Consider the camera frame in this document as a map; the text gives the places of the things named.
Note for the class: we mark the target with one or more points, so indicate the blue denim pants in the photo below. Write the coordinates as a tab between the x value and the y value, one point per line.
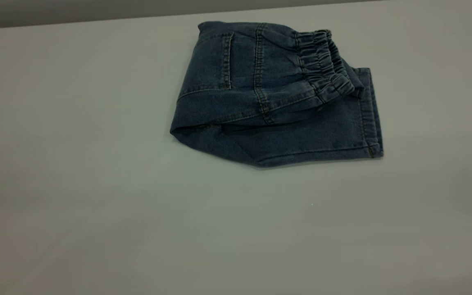
260	82

